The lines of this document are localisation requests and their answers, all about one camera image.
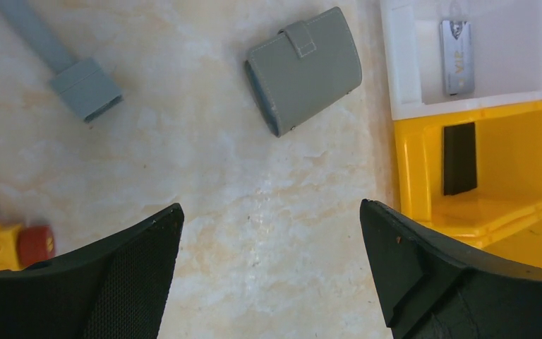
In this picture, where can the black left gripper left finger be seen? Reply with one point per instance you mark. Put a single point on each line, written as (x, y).
(116, 287)

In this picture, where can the black card in yellow bin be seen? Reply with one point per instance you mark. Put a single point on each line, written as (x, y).
(459, 159)

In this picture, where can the yellow plastic bin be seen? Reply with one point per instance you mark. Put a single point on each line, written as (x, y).
(503, 214)

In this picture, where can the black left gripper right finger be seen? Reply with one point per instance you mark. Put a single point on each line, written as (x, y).
(430, 285)

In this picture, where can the white plastic bin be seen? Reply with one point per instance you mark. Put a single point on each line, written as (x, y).
(507, 43)

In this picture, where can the grey leather card holder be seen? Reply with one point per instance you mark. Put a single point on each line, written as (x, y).
(308, 66)

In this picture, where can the grey plastic bolt tool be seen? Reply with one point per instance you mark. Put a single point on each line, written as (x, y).
(84, 87)

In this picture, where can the yellow toy brick car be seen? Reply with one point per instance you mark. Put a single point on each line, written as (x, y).
(22, 246)

